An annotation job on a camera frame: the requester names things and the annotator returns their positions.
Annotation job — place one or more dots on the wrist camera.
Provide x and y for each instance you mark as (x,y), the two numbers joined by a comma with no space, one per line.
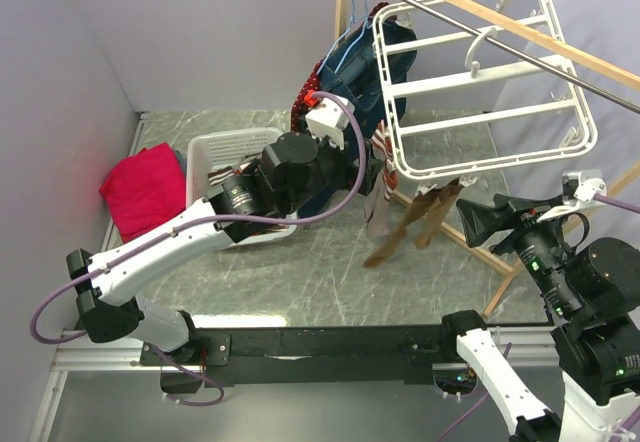
(579,190)
(327,121)

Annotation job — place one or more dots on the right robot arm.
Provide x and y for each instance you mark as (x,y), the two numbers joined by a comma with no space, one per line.
(592,290)

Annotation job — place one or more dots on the wooden clothes rack frame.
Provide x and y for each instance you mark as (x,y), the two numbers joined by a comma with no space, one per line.
(565,50)

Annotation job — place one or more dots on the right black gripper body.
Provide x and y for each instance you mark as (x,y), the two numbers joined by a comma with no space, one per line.
(539,244)

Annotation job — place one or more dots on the dark blue denim garment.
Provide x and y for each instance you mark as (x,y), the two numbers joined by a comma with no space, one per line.
(399,65)

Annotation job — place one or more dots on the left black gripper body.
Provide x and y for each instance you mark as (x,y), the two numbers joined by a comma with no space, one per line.
(351,173)

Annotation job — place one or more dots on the brown white striped sock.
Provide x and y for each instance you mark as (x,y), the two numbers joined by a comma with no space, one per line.
(218,176)

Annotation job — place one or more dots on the black base beam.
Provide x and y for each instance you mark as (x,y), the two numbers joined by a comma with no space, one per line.
(406,353)

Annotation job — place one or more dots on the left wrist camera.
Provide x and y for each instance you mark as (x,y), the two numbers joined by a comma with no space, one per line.
(327,121)

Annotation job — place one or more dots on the aluminium rail frame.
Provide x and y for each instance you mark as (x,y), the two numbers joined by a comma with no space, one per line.
(79,355)

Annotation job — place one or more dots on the blue wire hanger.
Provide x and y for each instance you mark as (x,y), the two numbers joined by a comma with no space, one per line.
(352,20)

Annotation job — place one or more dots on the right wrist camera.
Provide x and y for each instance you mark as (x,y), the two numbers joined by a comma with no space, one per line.
(579,190)

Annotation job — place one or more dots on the white laundry basket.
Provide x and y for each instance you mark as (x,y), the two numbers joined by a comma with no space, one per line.
(235,162)

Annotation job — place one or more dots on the red polka dot garment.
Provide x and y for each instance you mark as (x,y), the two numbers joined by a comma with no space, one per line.
(305,97)

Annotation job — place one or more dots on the white plastic clip hanger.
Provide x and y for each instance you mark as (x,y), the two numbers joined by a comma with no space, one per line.
(578,140)

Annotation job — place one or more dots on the pink folded cloth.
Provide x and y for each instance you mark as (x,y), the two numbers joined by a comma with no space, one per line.
(144,191)

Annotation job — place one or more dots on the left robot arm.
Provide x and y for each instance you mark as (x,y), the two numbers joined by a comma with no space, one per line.
(297,168)

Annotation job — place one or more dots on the tan stocking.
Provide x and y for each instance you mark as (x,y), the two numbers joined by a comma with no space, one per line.
(441,201)
(414,211)

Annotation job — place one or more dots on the beige striped-cuff sock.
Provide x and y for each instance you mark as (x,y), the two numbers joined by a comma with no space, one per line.
(381,142)
(376,212)

